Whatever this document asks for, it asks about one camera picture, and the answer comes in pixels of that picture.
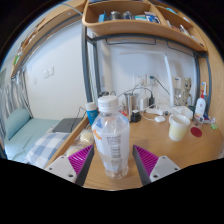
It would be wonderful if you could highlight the wooden shelf unit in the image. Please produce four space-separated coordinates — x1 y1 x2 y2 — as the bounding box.
81 0 209 53

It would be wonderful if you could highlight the blue plaid blanket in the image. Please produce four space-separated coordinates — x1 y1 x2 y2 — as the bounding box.
24 132 71 169

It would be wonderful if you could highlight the cream paper cup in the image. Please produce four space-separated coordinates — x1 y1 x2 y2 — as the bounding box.
168 113 192 142

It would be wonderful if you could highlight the grey metal desk frame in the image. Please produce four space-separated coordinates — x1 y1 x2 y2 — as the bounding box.
80 24 213 116

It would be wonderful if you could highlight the small white oval device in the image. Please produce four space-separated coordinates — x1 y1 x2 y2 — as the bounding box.
154 115 167 124

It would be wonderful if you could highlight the clear bag of pale buns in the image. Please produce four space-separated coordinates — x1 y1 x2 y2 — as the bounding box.
65 129 96 158

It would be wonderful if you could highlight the teal bed mattress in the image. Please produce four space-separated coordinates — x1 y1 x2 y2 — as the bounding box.
3 108 61 161

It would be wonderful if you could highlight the wooden robot figurine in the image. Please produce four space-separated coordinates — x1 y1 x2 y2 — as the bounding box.
178 78 194 107

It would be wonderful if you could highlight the grey laptop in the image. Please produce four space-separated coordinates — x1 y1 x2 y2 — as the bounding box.
52 117 84 134

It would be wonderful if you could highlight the teal pillow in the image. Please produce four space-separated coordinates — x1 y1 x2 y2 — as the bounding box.
4 108 32 140

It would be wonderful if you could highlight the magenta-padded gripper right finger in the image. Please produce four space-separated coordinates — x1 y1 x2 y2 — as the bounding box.
132 144 182 187

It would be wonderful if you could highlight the clear plastic water bottle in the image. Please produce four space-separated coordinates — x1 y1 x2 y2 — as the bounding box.
91 95 131 181

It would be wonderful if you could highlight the white power strip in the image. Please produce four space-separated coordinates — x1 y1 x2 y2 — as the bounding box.
145 105 173 117

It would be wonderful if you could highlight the white wall socket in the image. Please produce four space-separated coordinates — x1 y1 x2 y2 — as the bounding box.
133 73 148 87

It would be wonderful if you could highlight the white red-pump lotion bottle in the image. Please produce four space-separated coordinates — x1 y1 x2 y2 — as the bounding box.
194 89 207 123

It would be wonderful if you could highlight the white tissue pack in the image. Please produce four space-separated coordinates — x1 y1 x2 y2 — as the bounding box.
171 105 194 120

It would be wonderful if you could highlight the black power cable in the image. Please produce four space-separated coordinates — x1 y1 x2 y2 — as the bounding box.
148 75 172 97

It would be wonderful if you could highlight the flat round red coaster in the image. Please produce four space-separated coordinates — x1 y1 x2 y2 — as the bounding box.
189 126 204 138

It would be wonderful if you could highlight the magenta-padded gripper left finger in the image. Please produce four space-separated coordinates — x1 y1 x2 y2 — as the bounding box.
43 144 95 187

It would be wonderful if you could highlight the white desk lamp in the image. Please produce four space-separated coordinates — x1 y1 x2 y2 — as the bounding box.
118 51 176 108

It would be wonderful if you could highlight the clear bent-nozzle squeeze bottle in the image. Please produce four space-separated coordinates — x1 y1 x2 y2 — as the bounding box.
200 81 210 114

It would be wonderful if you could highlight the blue white-capped tube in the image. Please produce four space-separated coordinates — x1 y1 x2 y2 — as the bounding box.
85 101 99 127

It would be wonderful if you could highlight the white wall switch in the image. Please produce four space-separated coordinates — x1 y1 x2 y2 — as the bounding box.
43 66 55 80

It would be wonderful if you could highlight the small white box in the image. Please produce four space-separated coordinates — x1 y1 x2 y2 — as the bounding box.
171 76 183 90

